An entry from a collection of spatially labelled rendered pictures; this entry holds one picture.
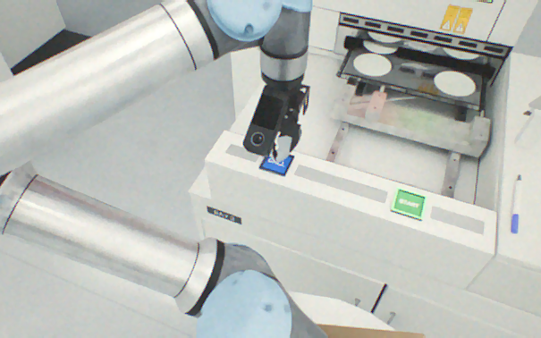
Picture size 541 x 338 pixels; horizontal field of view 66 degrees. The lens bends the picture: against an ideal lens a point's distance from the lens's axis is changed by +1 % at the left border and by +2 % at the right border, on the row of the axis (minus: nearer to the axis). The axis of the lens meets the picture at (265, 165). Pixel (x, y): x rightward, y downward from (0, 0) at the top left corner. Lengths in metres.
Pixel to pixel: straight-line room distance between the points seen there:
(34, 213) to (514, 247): 0.73
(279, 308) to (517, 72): 0.88
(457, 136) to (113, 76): 0.85
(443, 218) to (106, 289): 1.38
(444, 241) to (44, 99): 0.65
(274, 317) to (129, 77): 0.30
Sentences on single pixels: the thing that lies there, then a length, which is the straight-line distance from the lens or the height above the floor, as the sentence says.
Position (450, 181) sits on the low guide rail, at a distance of 1.03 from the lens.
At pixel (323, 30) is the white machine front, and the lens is 1.31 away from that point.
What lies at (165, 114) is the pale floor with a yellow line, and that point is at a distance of 2.41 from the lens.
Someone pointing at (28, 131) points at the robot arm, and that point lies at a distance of 0.44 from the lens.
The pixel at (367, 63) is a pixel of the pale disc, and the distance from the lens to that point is 1.21.
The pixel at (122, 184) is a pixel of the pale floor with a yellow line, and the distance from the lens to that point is 2.12.
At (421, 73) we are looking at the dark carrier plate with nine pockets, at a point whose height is 0.90.
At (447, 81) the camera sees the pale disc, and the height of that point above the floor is 0.90.
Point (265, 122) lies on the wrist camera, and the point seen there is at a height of 1.13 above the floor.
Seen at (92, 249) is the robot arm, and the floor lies 1.11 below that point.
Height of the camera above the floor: 1.59
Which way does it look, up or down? 50 degrees down
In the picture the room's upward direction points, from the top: straight up
